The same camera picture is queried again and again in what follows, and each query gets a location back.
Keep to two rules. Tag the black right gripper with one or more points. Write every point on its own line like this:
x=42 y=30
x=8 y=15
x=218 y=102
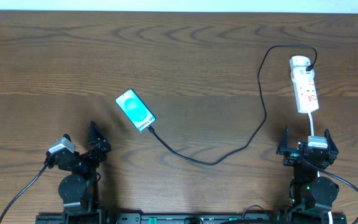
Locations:
x=293 y=155

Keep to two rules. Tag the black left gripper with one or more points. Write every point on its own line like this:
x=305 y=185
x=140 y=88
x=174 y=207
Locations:
x=86 y=154

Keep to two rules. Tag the turquoise screen smartphone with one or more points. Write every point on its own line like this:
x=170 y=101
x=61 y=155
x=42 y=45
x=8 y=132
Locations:
x=136 y=110

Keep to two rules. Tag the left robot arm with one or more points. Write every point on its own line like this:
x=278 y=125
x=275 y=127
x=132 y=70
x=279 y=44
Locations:
x=79 y=190

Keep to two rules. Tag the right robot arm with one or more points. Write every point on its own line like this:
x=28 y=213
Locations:
x=312 y=195

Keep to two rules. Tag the white USB charger plug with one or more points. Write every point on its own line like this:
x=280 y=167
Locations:
x=299 y=61

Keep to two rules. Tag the white power strip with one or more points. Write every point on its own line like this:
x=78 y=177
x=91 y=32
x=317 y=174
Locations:
x=305 y=90

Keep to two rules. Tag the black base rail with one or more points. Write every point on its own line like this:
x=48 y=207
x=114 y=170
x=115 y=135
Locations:
x=136 y=218

